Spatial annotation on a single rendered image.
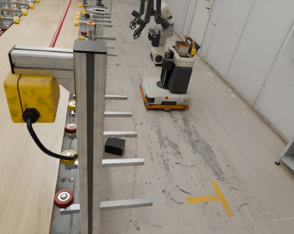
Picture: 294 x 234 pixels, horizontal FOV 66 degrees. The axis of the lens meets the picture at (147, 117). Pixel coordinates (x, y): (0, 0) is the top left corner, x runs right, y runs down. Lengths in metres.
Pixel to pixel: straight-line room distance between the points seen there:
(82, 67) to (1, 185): 0.98
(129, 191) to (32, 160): 1.18
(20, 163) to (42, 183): 0.17
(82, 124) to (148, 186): 2.00
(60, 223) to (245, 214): 1.69
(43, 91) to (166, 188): 2.11
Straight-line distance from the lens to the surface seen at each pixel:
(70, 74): 0.30
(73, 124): 1.47
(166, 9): 3.00
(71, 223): 1.36
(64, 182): 1.52
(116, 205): 1.17
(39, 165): 1.25
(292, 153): 3.25
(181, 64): 3.09
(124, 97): 1.92
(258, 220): 2.50
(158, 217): 2.14
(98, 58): 0.29
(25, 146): 1.37
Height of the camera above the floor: 1.80
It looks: 35 degrees down
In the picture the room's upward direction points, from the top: 10 degrees clockwise
